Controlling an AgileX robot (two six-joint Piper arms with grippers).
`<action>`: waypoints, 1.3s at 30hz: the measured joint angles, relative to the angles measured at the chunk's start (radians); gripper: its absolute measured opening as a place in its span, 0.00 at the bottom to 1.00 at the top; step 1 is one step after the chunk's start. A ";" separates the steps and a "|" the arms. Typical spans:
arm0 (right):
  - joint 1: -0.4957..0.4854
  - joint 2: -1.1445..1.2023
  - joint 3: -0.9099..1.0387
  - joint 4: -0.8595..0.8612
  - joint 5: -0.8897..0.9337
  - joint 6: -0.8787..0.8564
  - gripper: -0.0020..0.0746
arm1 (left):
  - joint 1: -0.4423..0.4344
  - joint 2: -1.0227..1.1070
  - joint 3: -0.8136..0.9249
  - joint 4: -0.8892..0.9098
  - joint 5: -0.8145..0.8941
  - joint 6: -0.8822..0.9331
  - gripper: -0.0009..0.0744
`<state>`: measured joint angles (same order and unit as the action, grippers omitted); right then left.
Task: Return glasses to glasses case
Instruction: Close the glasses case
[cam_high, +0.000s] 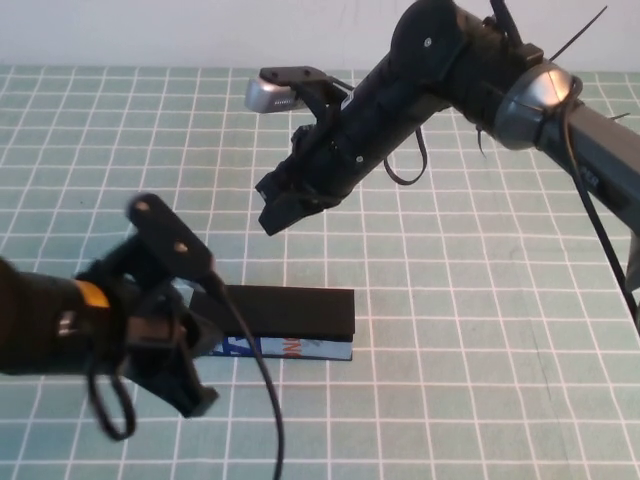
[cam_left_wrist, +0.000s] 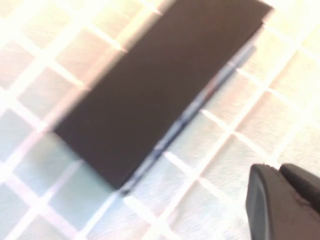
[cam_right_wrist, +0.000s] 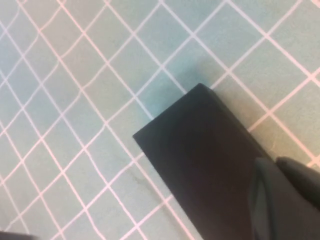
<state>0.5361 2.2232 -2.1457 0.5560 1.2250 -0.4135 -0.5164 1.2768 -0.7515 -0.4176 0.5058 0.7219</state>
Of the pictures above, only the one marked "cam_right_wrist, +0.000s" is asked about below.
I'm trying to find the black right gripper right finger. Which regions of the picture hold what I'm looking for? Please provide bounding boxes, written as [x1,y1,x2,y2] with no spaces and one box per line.
[275,156,320,240]

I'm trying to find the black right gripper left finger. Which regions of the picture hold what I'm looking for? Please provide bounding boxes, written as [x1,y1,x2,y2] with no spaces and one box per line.
[249,157,285,240]

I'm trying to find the black printed glasses case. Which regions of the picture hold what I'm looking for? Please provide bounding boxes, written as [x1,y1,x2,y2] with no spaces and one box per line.
[132,83,277,240]

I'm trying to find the green checkered tablecloth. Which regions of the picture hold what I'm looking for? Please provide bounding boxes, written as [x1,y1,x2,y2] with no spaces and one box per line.
[0,0,320,240]

